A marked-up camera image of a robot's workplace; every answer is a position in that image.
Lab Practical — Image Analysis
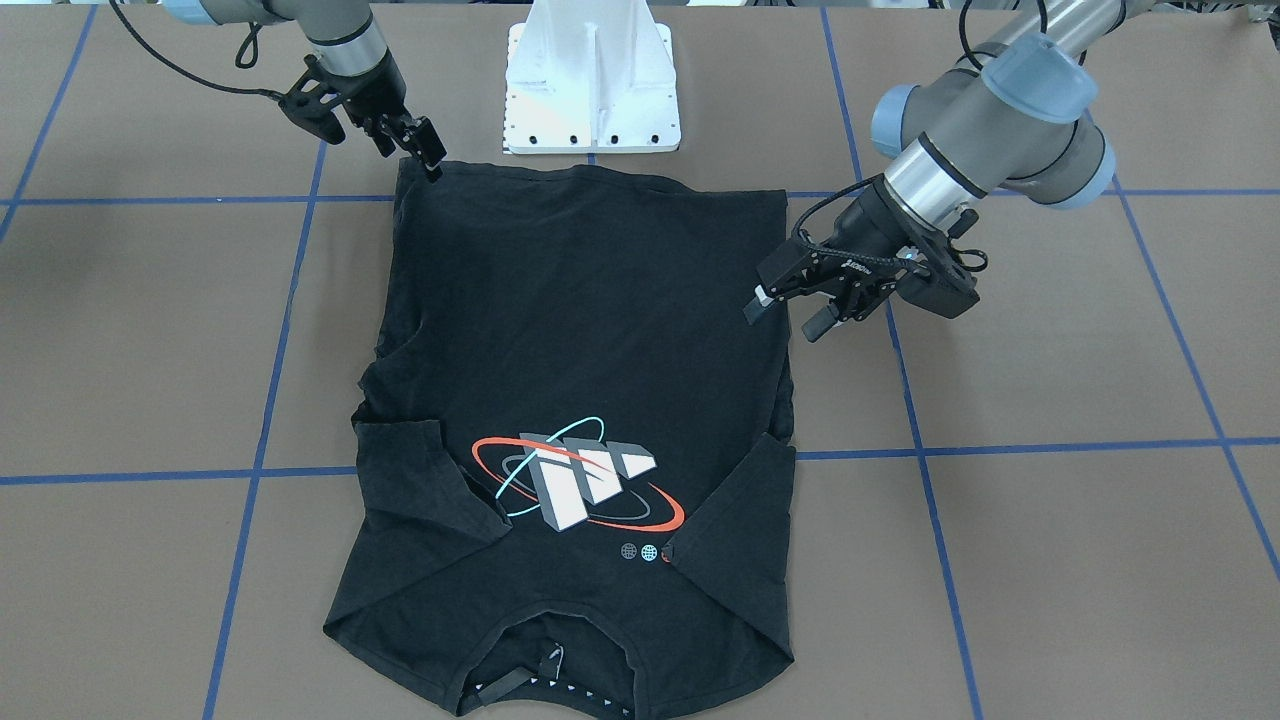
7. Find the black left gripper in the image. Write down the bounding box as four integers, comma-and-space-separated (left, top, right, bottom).
742, 184, 924, 343

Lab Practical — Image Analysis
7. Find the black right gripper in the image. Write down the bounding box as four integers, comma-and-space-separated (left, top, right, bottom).
335, 55, 447, 183

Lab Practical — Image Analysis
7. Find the black graphic t-shirt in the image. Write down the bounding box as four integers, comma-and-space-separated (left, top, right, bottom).
323, 160, 796, 719

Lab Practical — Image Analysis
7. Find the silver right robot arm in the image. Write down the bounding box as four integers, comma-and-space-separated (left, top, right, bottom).
163, 1, 445, 181

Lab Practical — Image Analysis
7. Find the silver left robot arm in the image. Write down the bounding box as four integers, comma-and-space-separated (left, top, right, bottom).
744, 1, 1153, 341

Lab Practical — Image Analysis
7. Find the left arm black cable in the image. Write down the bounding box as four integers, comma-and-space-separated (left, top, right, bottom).
790, 0, 1051, 272

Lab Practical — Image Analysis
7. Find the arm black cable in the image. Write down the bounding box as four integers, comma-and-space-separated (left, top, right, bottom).
790, 0, 1051, 272
105, 0, 301, 101

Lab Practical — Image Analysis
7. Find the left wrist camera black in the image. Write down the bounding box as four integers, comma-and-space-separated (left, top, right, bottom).
896, 209, 988, 319

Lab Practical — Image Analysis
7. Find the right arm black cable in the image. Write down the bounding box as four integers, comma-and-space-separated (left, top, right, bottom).
105, 0, 301, 101

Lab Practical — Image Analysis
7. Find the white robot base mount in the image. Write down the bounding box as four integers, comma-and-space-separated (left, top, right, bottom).
502, 1, 682, 155

